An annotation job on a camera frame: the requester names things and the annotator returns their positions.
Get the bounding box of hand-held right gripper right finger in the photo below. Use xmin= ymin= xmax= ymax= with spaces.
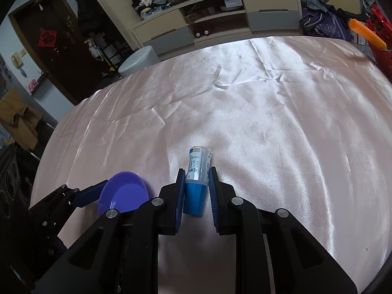
xmin=208 ymin=166 xmax=357 ymax=294

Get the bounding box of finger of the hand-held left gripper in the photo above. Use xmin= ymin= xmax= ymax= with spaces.
xmin=73 ymin=180 xmax=108 ymax=208

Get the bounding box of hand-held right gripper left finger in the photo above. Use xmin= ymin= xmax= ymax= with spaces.
xmin=34 ymin=168 xmax=187 ymax=294

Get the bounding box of blue capped small bottle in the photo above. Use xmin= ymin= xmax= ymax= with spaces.
xmin=183 ymin=146 xmax=213 ymax=217

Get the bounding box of purple plastic dish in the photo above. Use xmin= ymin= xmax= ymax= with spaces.
xmin=97 ymin=171 xmax=150 ymax=218

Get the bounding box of black speaker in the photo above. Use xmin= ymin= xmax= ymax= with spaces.
xmin=0 ymin=143 xmax=33 ymax=224

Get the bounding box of pink satin tablecloth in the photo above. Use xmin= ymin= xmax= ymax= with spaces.
xmin=29 ymin=35 xmax=392 ymax=294

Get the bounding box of brown coat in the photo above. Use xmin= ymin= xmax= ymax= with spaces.
xmin=0 ymin=86 xmax=44 ymax=151

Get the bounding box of dark wooden door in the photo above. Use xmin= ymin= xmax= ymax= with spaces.
xmin=9 ymin=0 xmax=90 ymax=106

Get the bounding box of black shelf rack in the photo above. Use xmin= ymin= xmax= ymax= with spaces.
xmin=87 ymin=36 xmax=136 ymax=74

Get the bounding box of white round stool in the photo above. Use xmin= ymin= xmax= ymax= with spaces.
xmin=118 ymin=45 xmax=161 ymax=78

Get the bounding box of beige grey tv cabinet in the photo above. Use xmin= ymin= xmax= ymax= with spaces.
xmin=132 ymin=0 xmax=303 ymax=58

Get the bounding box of red door poster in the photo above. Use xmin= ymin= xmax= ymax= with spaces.
xmin=38 ymin=29 xmax=57 ymax=48

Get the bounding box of dark hanging coat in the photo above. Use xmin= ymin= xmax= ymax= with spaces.
xmin=70 ymin=0 xmax=102 ymax=35

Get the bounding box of purple cloth bag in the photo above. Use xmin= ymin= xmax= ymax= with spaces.
xmin=298 ymin=7 xmax=353 ymax=42

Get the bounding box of orange plastic stick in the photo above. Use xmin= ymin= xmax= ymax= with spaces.
xmin=349 ymin=18 xmax=388 ymax=51

